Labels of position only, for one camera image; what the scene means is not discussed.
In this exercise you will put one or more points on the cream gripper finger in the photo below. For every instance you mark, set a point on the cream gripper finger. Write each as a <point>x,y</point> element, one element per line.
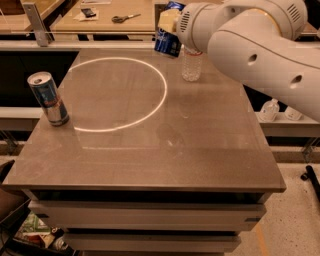
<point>168,20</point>

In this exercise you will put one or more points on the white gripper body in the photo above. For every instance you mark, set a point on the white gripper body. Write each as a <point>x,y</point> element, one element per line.
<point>190,27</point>

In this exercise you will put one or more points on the blue pepsi can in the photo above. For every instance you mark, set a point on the blue pepsi can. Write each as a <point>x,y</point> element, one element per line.
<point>168,43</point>

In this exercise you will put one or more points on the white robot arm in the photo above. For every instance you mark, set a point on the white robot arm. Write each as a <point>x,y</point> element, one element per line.
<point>255,43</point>

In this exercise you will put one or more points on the red bull can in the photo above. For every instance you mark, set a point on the red bull can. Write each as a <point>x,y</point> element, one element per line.
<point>47,95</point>

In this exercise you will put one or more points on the clear plastic water bottle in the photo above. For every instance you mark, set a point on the clear plastic water bottle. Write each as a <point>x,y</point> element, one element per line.
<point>191,64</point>

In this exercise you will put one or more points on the black phone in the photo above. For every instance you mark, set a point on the black phone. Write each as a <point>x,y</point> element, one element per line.
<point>88,12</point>

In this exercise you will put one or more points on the hand sanitizer bottle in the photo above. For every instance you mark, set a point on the hand sanitizer bottle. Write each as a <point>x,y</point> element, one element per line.
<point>269,110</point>

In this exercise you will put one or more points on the small white container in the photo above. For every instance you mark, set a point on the small white container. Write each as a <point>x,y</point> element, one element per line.
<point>292,114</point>

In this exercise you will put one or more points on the black chair base leg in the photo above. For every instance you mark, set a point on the black chair base leg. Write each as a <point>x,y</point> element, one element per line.
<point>309,174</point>

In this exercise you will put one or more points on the upper white drawer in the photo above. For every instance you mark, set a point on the upper white drawer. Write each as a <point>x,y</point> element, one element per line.
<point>148,216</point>

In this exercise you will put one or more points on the white drawer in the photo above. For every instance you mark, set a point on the white drawer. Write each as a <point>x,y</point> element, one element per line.
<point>148,216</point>
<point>152,243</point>

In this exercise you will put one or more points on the lower white drawer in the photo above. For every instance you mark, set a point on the lower white drawer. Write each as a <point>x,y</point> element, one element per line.
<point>152,243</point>

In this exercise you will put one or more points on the green snack package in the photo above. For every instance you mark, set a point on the green snack package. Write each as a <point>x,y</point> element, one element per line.
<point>34,226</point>

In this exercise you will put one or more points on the scissors with dark handles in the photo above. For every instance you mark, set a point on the scissors with dark handles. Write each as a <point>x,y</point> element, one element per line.
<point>121,19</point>

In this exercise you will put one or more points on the left metal bracket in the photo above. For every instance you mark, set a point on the left metal bracket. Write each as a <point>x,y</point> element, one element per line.
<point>38,27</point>

